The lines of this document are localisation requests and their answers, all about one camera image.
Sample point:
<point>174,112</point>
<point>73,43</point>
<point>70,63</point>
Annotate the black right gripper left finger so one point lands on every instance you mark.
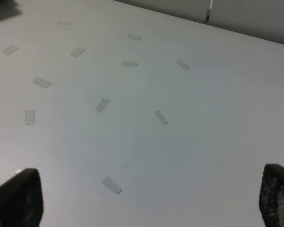
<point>21,200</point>

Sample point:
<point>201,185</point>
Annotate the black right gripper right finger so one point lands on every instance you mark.
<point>271,196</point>

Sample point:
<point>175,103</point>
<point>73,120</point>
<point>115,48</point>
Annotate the black short sleeve shirt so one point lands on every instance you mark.
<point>9,9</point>

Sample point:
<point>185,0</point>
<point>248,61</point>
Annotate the clear tape strip near centre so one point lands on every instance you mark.
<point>30,117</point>

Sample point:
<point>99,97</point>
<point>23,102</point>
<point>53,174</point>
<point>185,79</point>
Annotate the clear tape strip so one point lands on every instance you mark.
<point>134,37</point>
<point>9,50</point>
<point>161,117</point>
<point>77,52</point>
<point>30,117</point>
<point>111,185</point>
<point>183,64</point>
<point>42,82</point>
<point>102,105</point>

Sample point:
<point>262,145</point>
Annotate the clear tape strip near right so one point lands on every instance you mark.
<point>111,185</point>

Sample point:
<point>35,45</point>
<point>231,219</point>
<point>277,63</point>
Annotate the clear tape strip near left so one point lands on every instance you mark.
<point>42,82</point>

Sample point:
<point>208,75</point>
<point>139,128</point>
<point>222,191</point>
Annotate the clear tape strip centre right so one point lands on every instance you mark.
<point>161,117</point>

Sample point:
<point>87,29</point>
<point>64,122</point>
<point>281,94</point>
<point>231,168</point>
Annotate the clear tape strip upper right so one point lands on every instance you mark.
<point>183,64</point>

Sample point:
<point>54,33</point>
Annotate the clear tape strip middle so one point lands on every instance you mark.
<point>77,52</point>

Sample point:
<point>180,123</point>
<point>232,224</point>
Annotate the clear tape strip right edge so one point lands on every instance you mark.
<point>129,63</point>

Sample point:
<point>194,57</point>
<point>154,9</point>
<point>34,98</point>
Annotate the clear tape strip far centre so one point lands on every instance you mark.
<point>134,37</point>

